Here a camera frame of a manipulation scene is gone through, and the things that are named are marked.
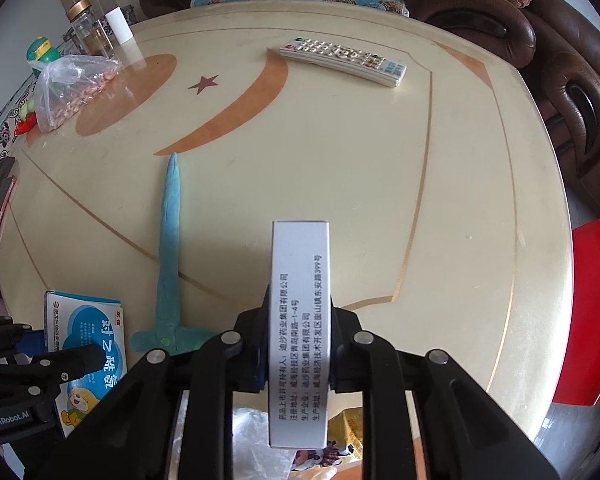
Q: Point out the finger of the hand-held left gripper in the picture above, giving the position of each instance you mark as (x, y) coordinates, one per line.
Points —
(2, 330)
(75, 360)

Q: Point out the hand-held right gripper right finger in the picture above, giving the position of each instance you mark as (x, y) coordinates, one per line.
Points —
(344, 350)

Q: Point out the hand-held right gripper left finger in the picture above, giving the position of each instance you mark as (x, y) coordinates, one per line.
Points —
(250, 350)

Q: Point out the blue cartoon medicine box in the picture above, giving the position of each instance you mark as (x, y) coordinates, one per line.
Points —
(90, 330)

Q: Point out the white medicine box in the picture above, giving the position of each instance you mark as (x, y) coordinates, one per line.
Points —
(300, 320)

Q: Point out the blue clay toy sword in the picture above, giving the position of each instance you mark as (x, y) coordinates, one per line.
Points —
(169, 240)

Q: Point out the yellow printed packet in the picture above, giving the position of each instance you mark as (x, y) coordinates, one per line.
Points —
(345, 430)

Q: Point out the white plastic bag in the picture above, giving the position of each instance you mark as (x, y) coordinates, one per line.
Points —
(252, 440)

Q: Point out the phone with pink case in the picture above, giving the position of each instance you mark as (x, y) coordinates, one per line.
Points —
(2, 205)

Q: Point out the red small toy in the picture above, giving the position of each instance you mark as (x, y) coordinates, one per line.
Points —
(24, 124)

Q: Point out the clear plastic bag of peanuts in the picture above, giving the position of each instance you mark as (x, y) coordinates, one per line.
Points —
(65, 95)

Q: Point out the red plastic stool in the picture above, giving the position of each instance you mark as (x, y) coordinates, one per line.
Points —
(592, 310)

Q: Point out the green toy bottle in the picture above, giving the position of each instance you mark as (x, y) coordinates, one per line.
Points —
(42, 52)

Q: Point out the white remote control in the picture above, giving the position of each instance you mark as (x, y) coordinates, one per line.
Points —
(345, 59)

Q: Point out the glass jar with gold lid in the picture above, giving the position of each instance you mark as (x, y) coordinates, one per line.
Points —
(87, 30)

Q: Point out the brown leather sofa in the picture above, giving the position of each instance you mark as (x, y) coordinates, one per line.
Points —
(480, 15)
(575, 75)

